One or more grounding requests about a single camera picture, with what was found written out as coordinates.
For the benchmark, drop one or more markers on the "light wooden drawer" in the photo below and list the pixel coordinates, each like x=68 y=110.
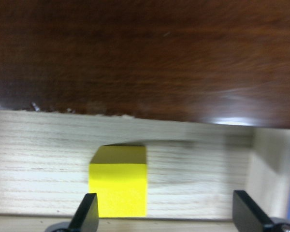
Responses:
x=192 y=170

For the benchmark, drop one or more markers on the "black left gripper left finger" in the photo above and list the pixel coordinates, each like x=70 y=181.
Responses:
x=86 y=217

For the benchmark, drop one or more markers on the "dark wooden drawer cabinet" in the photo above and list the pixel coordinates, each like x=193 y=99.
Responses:
x=205 y=61

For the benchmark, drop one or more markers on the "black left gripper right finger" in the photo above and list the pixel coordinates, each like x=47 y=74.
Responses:
x=247 y=216

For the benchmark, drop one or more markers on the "yellow cube block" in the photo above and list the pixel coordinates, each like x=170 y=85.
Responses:
x=118 y=175

